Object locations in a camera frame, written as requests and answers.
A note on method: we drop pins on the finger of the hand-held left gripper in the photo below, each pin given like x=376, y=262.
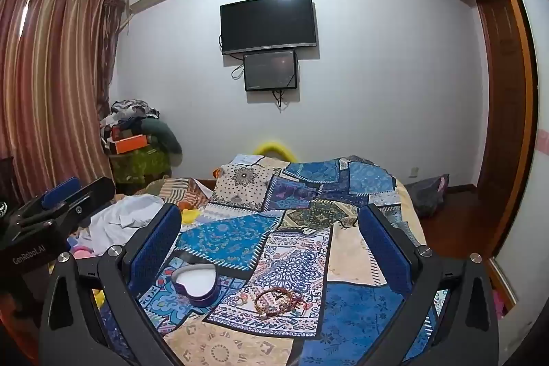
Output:
x=60, y=194
x=90, y=196

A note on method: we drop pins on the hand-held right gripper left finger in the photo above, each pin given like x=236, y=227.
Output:
x=154, y=250

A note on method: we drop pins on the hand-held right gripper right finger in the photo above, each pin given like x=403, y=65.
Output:
x=386, y=252

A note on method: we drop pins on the white bowl with bangles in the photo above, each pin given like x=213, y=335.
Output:
x=197, y=282

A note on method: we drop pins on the white cloth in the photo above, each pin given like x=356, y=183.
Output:
x=124, y=222

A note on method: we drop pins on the yellow printed cloth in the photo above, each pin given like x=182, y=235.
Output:
x=191, y=216

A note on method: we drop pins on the pink plush item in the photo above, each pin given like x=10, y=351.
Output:
x=81, y=252

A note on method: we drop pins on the orange plush toy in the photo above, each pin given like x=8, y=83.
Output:
x=184, y=206

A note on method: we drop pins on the green patterned cloth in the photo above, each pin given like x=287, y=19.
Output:
x=139, y=166

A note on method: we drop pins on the striped orange patchwork sheet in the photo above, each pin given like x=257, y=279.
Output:
x=180, y=190

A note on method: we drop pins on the orange box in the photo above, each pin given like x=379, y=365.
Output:
x=131, y=143

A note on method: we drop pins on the dark bag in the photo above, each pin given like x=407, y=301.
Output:
x=429, y=192

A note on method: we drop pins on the blue patchwork blanket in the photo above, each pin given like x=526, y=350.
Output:
x=300, y=246

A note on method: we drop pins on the pile of clothes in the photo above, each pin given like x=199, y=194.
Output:
x=133, y=119

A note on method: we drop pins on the striped brown curtain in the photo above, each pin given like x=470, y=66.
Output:
x=47, y=83

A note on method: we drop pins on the wooden door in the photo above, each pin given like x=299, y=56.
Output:
x=508, y=113

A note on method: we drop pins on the white wall socket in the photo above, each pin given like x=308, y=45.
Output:
x=414, y=171

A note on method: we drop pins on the small black wall monitor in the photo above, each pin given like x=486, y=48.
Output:
x=270, y=71

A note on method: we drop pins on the black wall television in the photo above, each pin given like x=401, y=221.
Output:
x=269, y=23

